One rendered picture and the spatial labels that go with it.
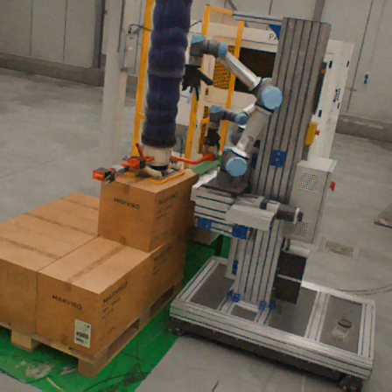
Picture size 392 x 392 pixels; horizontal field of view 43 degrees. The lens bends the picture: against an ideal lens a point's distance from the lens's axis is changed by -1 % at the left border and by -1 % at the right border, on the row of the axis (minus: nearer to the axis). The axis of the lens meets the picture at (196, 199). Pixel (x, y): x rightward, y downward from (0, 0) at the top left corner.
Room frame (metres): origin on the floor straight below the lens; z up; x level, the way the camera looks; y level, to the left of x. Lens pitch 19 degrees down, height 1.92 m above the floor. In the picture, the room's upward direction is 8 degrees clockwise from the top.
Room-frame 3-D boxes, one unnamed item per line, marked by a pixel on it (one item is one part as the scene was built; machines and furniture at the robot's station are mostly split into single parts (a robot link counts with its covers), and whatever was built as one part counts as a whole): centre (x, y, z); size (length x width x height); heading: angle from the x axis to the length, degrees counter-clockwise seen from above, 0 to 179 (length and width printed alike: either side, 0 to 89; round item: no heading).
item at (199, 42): (2.72, 0.11, 1.82); 0.09 x 0.08 x 0.11; 98
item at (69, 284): (2.99, 0.69, 0.34); 1.20 x 1.00 x 0.40; 160
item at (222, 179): (2.90, -0.17, 1.09); 0.15 x 0.15 x 0.10
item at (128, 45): (4.53, 0.78, 1.62); 0.20 x 0.05 x 0.30; 160
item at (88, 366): (2.99, 0.69, 0.07); 1.20 x 1.00 x 0.14; 160
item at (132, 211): (3.17, 0.31, 0.74); 0.60 x 0.40 x 0.40; 156
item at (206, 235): (3.52, 0.18, 0.48); 0.70 x 0.03 x 0.15; 70
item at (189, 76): (2.72, 0.12, 1.66); 0.09 x 0.08 x 0.12; 72
